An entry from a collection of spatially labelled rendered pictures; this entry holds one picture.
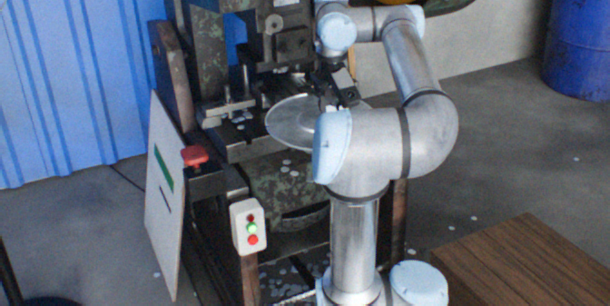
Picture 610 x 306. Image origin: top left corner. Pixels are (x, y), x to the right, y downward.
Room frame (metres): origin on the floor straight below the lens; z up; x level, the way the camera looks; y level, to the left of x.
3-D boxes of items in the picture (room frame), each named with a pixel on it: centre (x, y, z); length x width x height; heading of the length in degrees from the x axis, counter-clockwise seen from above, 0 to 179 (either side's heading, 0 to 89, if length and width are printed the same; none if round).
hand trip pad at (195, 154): (1.33, 0.27, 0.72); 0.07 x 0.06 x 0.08; 24
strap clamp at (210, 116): (1.60, 0.22, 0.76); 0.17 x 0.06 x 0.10; 114
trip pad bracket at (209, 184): (1.33, 0.26, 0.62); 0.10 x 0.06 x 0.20; 114
